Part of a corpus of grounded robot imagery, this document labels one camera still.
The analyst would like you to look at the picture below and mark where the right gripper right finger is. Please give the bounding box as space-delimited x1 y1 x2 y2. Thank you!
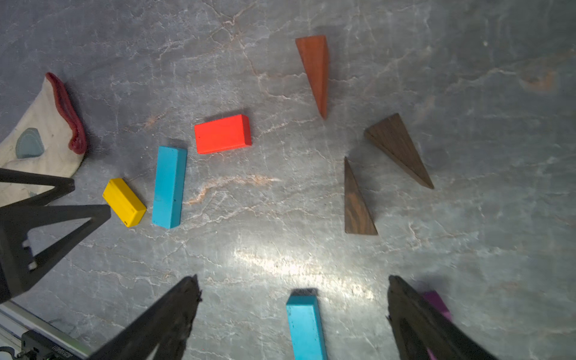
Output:
387 275 495 359

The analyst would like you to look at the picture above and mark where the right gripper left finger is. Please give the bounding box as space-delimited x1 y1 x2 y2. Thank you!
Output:
89 275 202 359

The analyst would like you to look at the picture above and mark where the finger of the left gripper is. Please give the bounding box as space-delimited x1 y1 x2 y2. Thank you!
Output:
1 168 75 207
0 204 112 302

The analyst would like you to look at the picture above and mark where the yellow rectangular block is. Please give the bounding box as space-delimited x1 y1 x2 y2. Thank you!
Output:
103 178 146 227

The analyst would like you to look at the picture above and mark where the teal long block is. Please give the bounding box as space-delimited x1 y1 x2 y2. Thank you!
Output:
286 288 328 360
151 146 188 229

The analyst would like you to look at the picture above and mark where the dark wooden wedge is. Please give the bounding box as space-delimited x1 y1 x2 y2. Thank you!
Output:
343 157 378 236
364 113 434 189

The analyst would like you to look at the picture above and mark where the red rectangular block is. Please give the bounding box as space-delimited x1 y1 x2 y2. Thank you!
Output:
194 114 252 155

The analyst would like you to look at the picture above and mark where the reddish brown wooden wedge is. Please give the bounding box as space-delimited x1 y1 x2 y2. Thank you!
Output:
295 35 329 120

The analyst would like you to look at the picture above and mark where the purple block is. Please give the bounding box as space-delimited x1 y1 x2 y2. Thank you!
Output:
420 290 453 360

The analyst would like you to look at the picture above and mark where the beige work glove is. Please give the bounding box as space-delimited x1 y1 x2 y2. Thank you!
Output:
0 72 89 208

